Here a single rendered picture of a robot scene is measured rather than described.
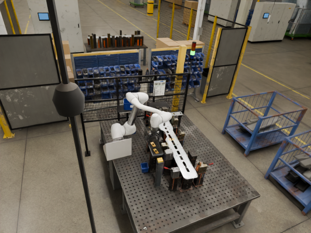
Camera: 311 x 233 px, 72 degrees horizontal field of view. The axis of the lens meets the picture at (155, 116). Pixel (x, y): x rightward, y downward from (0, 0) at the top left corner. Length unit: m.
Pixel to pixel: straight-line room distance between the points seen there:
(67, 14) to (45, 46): 4.87
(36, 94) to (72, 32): 4.93
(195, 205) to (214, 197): 0.31
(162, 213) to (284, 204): 2.27
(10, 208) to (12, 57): 2.42
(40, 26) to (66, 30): 0.86
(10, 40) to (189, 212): 3.76
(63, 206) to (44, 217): 0.27
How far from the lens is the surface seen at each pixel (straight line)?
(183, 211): 2.71
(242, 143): 4.78
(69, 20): 9.16
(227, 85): 6.44
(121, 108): 3.63
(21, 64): 4.49
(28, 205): 3.88
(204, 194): 2.90
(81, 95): 0.22
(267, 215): 3.97
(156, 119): 2.42
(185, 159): 2.82
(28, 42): 4.35
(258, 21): 13.44
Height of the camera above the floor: 2.97
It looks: 34 degrees down
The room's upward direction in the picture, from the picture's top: 4 degrees clockwise
